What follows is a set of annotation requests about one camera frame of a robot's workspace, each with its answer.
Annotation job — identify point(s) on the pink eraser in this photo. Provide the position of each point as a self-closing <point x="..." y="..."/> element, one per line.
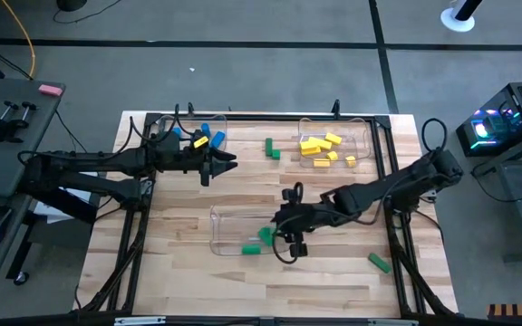
<point x="50" y="89"/>

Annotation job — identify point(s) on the long green block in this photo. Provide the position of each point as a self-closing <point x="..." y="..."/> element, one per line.
<point x="268" y="146"/>
<point x="379" y="262"/>

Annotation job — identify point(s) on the orange black striped strip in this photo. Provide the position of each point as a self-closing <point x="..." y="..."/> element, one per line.
<point x="519" y="310"/>

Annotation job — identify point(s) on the silver metal bracket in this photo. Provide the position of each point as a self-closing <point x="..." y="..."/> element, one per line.
<point x="392" y="322"/>
<point x="138" y="320"/>

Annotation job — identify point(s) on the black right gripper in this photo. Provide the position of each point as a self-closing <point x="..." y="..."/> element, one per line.
<point x="306" y="216"/>

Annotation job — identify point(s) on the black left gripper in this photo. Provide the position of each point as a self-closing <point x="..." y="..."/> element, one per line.
<point x="175" y="156"/>

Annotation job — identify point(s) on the black clamp stand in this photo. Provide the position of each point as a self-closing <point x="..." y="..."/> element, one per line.
<point x="9" y="122"/>

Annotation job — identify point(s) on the long yellow block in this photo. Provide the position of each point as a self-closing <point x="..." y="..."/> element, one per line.
<point x="307" y="150"/>
<point x="321" y="143"/>

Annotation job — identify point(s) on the small yellow cube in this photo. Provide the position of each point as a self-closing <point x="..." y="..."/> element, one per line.
<point x="350" y="160"/>
<point x="332" y="156"/>

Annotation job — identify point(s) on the black table frame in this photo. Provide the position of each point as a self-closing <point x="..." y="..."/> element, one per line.
<point x="252" y="117"/>

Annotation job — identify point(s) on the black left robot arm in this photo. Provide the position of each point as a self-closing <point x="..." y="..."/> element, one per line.
<point x="84" y="160"/>

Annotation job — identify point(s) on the white round stand base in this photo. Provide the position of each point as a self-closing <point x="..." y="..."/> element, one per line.
<point x="456" y="22"/>

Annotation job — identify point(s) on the white printed paper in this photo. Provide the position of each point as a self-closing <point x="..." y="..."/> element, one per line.
<point x="52" y="210"/>

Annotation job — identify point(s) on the black round base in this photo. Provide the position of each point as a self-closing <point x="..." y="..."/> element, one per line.
<point x="70" y="3"/>

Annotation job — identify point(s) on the clear plastic bin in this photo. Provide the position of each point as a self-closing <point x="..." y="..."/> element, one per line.
<point x="360" y="136"/>
<point x="218" y="124"/>
<point x="234" y="226"/>

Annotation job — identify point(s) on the desktop computer with lights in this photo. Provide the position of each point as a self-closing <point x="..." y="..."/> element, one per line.
<point x="505" y="115"/>

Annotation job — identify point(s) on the small blue cube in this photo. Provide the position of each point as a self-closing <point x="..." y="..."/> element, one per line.
<point x="177" y="132"/>

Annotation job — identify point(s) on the black caster wheel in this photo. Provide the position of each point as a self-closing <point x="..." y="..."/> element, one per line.
<point x="21" y="277"/>

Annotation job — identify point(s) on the yellow rectangular block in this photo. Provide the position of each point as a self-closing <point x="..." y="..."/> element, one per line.
<point x="321" y="162"/>
<point x="333" y="138"/>

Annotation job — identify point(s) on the blue rectangular block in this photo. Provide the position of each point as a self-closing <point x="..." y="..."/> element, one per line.
<point x="217" y="139"/>

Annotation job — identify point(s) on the green cylinder block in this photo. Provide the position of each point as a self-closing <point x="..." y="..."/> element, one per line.
<point x="251" y="249"/>

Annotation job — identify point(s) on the green rectangular block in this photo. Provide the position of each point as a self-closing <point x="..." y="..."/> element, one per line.
<point x="265" y="235"/>

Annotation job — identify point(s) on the small green cube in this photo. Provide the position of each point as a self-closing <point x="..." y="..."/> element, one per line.
<point x="276" y="154"/>

